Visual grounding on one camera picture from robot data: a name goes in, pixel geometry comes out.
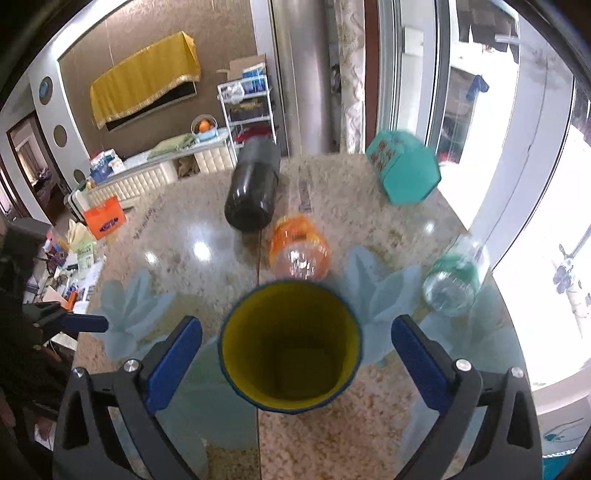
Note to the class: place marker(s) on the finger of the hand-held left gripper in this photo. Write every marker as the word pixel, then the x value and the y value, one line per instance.
pixel 85 322

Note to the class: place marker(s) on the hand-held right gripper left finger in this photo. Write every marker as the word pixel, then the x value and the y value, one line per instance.
pixel 173 369

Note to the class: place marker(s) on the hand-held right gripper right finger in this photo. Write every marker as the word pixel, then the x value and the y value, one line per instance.
pixel 421 369

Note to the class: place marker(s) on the blue cup with yellow inside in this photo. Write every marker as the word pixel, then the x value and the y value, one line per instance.
pixel 289 341

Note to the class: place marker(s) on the cluttered side table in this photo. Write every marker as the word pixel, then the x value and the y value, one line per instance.
pixel 69 272

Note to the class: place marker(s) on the orange paper bag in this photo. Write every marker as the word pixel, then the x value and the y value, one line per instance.
pixel 104 220

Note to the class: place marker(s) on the clear bottle with teal label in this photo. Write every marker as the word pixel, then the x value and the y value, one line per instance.
pixel 455 277

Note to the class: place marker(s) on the blue tissue packs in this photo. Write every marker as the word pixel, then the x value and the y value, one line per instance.
pixel 102 165

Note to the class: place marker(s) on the white tufted cabinet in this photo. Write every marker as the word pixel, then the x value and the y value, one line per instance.
pixel 157 173

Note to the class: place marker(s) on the orange transparent bottle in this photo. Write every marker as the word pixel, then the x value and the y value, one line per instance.
pixel 300 249

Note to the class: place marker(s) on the green folded cloth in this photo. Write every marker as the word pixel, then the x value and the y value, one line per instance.
pixel 171 145

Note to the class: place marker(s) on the black cylindrical bottle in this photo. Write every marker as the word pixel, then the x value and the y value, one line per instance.
pixel 253 187

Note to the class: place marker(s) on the teal hexagonal box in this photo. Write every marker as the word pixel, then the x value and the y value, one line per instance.
pixel 404 168

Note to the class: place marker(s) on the yellow fringed cloth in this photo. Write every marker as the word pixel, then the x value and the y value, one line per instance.
pixel 143 78

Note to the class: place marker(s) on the fruit basket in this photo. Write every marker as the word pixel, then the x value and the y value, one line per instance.
pixel 205 128

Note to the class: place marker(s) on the cardboard box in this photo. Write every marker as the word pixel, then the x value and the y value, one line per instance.
pixel 244 67

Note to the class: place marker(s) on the patterned beige curtain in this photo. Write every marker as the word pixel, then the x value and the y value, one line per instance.
pixel 351 74

